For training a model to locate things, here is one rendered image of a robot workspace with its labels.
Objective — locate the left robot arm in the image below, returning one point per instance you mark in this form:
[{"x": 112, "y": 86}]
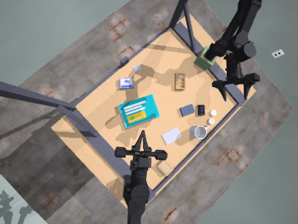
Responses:
[{"x": 239, "y": 45}]

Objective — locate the white mug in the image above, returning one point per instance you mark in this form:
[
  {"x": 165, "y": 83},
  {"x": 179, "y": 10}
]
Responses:
[{"x": 200, "y": 132}]

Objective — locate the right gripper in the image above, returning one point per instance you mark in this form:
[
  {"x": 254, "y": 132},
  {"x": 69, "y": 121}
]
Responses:
[{"x": 121, "y": 152}]

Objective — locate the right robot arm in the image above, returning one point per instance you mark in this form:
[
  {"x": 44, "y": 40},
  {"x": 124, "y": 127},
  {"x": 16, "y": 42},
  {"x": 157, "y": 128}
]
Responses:
[{"x": 139, "y": 190}]

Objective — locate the wooden ball-in-hole puzzle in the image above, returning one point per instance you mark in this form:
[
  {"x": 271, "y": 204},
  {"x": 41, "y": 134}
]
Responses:
[{"x": 179, "y": 81}]

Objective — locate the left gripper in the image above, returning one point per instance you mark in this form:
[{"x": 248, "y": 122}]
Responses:
[{"x": 234, "y": 71}]

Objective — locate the tan wooden block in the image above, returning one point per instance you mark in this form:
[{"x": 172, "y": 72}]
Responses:
[{"x": 165, "y": 167}]

